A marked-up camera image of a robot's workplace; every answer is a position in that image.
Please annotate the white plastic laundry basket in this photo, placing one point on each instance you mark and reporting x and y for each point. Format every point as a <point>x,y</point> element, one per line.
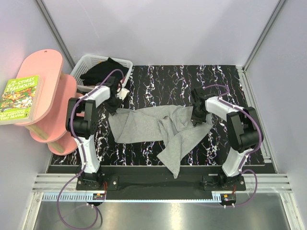
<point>88,61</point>

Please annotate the aluminium frame rail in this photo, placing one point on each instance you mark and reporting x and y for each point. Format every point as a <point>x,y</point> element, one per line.
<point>54,182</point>

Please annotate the orange connector board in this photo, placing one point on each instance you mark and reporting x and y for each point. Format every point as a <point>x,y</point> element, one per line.
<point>228,198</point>
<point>99,196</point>

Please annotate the green treehouse book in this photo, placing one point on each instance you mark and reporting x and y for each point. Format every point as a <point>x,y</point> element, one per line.
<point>19,100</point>

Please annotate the black t shirt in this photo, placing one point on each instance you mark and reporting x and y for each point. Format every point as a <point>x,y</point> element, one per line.
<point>99,72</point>

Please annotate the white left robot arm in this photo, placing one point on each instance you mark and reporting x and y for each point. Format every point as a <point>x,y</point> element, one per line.
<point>82,123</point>

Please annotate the right orange connector board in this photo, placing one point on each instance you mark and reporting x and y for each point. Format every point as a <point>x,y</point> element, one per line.
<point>228,198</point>

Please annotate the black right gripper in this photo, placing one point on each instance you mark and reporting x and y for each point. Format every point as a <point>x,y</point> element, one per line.
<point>195,120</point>

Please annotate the left orange connector board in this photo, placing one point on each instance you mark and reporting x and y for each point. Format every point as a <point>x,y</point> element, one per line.
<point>99,196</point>

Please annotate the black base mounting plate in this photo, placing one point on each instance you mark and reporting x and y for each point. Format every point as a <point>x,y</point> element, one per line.
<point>138,183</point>

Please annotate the grey t shirt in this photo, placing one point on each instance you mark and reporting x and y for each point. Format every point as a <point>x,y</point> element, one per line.
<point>168,123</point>

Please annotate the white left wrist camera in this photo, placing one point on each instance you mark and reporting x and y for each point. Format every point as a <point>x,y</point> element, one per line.
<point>123,93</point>

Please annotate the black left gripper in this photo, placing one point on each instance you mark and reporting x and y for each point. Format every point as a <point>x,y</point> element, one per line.
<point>112,110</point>

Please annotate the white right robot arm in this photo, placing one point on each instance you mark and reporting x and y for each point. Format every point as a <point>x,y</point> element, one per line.
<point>244,136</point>

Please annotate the pink tiered wooden shelf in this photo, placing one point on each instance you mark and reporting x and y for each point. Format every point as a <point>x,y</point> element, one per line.
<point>50,118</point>

